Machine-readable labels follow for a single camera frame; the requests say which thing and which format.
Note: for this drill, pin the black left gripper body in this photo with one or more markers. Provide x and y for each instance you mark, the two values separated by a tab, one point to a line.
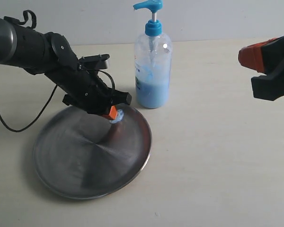
82	87

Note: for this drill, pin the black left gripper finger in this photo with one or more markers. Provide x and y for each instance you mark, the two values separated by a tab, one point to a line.
111	114
120	97

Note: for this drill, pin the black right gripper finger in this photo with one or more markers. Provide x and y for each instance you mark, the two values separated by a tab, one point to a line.
262	57
271	86

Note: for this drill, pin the blue soap puddle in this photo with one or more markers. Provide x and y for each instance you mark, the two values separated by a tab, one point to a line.
119	117

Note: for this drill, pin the blue pump soap bottle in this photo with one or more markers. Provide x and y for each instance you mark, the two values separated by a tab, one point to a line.
152	59

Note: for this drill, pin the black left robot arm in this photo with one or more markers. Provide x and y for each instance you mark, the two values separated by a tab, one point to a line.
51	54

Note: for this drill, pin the round stainless steel plate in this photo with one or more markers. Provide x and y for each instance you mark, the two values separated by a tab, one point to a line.
82	156

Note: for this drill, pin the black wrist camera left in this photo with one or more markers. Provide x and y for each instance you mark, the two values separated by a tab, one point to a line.
95	62

